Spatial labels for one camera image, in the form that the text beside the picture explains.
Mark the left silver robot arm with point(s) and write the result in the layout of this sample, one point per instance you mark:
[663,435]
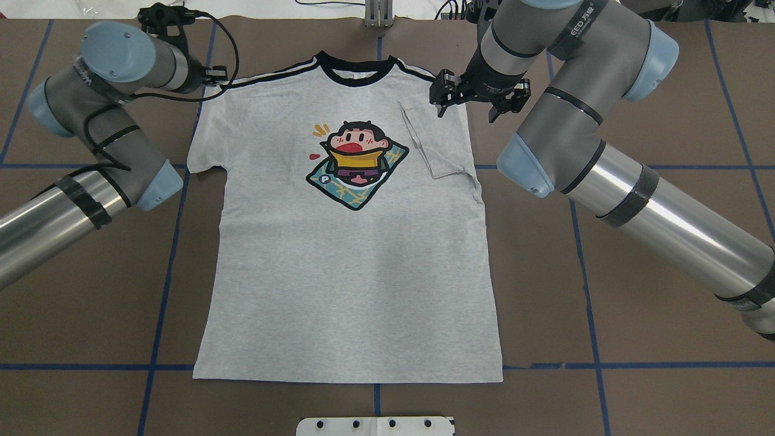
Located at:
[87,100]

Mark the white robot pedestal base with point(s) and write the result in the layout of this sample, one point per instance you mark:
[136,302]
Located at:
[397,425]

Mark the aluminium frame post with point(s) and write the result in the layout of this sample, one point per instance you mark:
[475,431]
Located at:
[379,13]

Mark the grey cartoon print t-shirt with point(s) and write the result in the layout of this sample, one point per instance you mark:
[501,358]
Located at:
[352,237]

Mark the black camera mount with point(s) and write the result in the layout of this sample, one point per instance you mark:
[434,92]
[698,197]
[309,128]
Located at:
[166,21]

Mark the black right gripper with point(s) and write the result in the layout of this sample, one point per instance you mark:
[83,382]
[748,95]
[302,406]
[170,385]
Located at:
[488,91]

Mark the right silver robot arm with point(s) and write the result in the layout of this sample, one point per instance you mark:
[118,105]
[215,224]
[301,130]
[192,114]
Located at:
[609,54]

